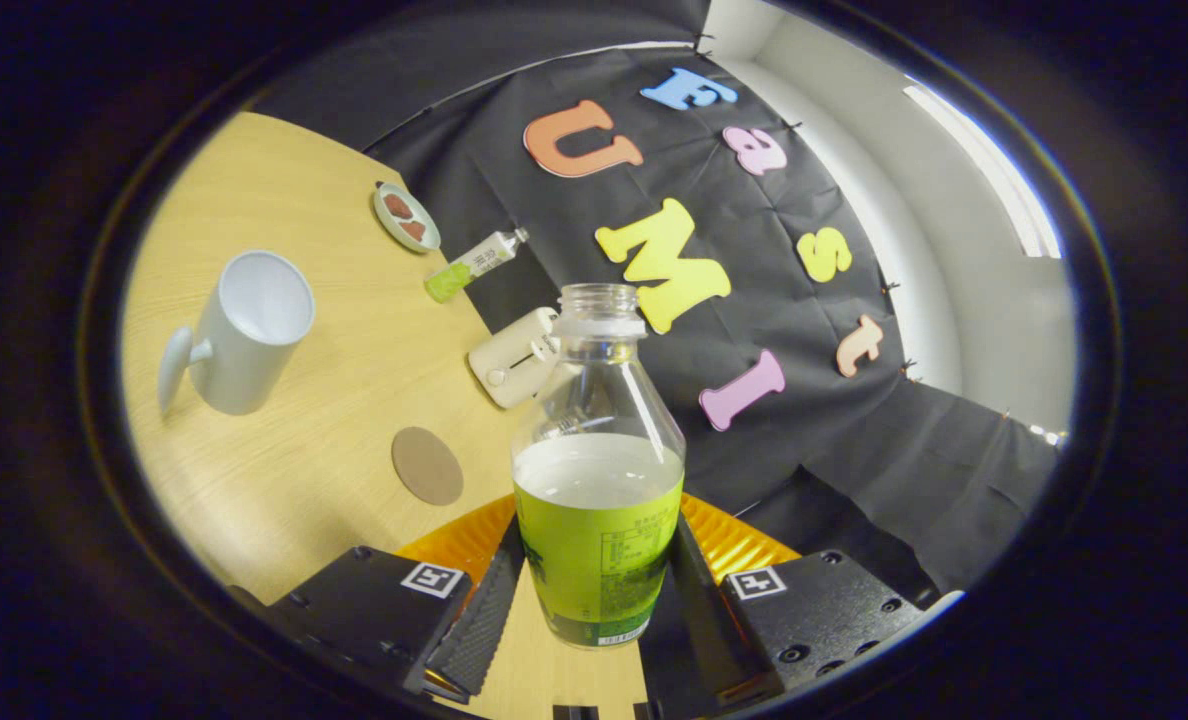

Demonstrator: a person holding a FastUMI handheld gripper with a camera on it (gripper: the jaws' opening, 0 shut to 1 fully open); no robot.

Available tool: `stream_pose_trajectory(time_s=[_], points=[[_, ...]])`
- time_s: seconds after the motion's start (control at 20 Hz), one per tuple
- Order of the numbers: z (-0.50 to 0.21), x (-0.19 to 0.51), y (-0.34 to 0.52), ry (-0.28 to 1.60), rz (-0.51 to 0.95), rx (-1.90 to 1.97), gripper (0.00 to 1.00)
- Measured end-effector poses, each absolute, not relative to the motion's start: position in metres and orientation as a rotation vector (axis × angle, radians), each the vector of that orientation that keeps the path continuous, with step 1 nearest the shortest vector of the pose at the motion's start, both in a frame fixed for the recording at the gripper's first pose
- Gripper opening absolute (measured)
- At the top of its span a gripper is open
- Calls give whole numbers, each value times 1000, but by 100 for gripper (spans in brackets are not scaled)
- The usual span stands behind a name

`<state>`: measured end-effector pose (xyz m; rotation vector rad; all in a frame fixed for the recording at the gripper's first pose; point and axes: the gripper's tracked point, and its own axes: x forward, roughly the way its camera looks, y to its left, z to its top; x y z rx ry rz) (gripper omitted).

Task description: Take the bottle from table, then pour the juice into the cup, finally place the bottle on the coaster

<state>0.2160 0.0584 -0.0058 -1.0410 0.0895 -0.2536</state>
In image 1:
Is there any slim green drink bottle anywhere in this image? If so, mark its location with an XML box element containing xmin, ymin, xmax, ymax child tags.
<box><xmin>424</xmin><ymin>227</ymin><xmax>531</xmax><ymax>304</ymax></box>

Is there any brown round coaster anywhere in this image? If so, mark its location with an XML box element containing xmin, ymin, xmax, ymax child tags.
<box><xmin>391</xmin><ymin>427</ymin><xmax>465</xmax><ymax>507</ymax></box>

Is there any white cup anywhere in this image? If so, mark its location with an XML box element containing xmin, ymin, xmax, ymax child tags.
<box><xmin>157</xmin><ymin>250</ymin><xmax>316</xmax><ymax>417</ymax></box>

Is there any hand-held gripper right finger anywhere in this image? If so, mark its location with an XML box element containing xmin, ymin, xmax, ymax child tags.
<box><xmin>644</xmin><ymin>492</ymin><xmax>940</xmax><ymax>716</ymax></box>

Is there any ceiling light panel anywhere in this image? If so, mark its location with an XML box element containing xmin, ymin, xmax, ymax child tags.
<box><xmin>902</xmin><ymin>83</ymin><xmax>1063</xmax><ymax>259</ymax></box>

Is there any green label juice bottle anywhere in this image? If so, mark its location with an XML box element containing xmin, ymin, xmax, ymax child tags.
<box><xmin>511</xmin><ymin>283</ymin><xmax>687</xmax><ymax>649</ymax></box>

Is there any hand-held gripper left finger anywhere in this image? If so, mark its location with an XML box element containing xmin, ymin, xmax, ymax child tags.
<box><xmin>229</xmin><ymin>493</ymin><xmax>527</xmax><ymax>701</ymax></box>

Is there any white toaster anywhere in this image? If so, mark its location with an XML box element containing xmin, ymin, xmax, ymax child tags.
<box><xmin>468</xmin><ymin>306</ymin><xmax>562</xmax><ymax>410</ymax></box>

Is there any wooden table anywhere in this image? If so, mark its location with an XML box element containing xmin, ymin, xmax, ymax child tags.
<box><xmin>119</xmin><ymin>110</ymin><xmax>650</xmax><ymax>720</ymax></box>

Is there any pale green plate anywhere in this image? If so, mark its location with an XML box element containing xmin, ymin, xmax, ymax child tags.
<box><xmin>373</xmin><ymin>181</ymin><xmax>442</xmax><ymax>254</ymax></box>

